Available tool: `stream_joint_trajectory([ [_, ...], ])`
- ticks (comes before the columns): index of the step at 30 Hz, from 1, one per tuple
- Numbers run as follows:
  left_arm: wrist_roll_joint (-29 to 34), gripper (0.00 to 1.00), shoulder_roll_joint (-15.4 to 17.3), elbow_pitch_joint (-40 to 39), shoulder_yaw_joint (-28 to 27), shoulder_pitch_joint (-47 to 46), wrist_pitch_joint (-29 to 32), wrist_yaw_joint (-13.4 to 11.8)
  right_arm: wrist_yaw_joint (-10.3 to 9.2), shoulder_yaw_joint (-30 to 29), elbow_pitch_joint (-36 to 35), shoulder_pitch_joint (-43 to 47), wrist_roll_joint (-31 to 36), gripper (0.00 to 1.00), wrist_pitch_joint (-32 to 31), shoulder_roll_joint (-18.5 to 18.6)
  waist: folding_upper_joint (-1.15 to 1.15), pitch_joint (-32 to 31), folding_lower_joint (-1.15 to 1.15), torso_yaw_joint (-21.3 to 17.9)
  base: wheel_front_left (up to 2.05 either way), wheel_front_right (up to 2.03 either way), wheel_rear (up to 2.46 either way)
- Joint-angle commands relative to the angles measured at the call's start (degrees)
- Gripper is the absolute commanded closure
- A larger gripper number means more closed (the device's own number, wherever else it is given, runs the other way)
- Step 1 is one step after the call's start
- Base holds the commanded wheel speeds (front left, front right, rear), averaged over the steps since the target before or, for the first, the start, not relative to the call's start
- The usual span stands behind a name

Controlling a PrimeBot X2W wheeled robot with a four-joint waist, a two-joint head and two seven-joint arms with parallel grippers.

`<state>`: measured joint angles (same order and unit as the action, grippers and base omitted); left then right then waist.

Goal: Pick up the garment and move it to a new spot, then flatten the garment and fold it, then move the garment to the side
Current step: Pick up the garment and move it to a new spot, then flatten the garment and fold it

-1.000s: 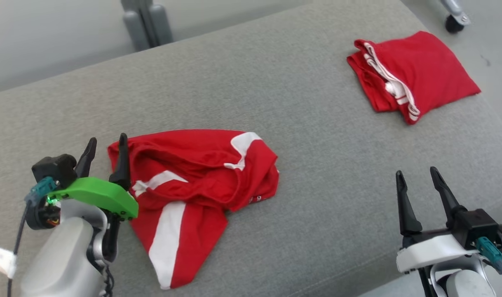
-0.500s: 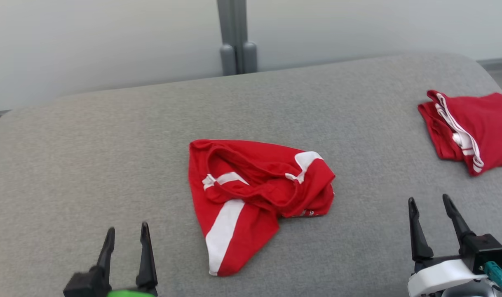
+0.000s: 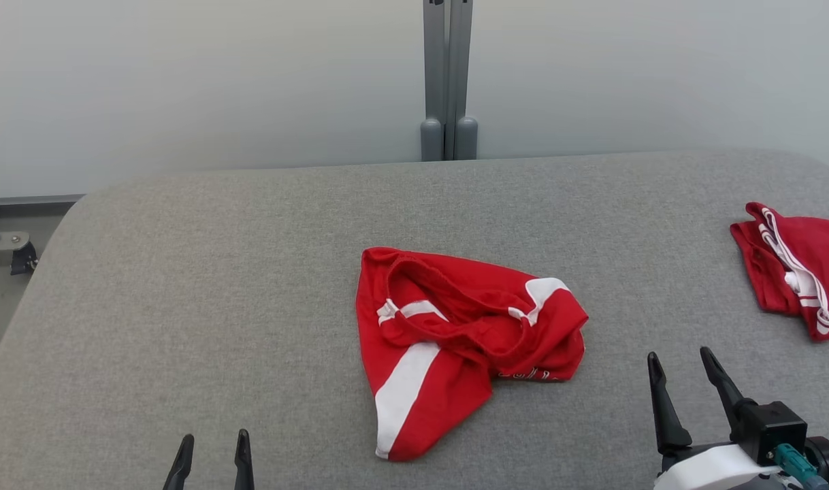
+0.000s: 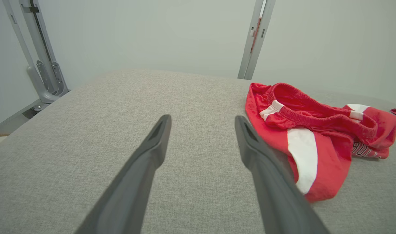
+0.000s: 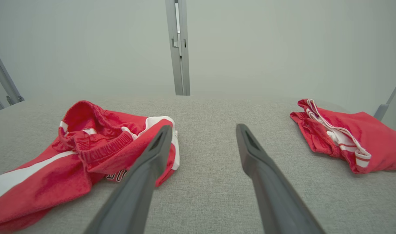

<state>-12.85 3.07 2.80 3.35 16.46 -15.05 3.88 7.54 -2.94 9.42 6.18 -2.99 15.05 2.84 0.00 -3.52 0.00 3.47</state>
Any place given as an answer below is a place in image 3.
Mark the red garment with striped trim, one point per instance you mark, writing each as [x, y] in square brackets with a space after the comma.
[816, 258]

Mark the black clamp piece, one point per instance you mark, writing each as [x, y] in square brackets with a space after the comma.
[25, 260]

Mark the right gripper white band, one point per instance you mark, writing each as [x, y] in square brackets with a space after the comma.
[714, 473]

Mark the red shorts with white bands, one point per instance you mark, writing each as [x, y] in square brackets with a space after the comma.
[448, 395]

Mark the grey metal partition post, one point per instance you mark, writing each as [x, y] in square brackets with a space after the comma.
[447, 82]

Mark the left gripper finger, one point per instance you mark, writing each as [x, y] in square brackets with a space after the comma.
[180, 469]
[244, 466]

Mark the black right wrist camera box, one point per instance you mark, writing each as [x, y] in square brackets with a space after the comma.
[772, 429]

